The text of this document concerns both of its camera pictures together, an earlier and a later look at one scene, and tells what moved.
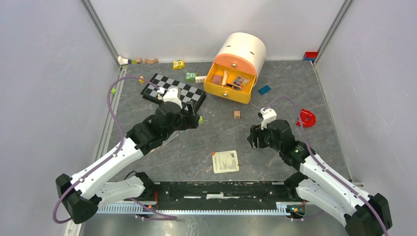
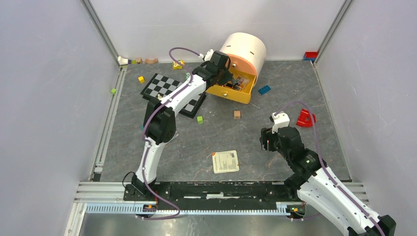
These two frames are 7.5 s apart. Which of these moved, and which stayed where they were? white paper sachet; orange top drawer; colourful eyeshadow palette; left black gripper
Moved: left black gripper
Stayed: white paper sachet; colourful eyeshadow palette; orange top drawer
